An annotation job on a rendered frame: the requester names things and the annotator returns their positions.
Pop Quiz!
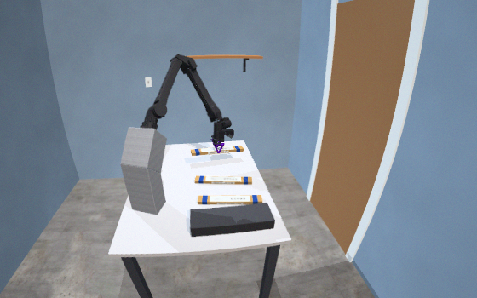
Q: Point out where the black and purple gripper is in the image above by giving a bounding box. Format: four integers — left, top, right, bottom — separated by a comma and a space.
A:
211, 131, 225, 153

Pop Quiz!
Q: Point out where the white welding electrode pack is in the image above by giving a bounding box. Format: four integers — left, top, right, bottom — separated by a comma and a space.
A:
198, 195, 262, 205
194, 176, 252, 185
191, 146, 244, 156

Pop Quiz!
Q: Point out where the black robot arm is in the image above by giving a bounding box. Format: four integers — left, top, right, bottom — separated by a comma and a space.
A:
141, 54, 234, 140

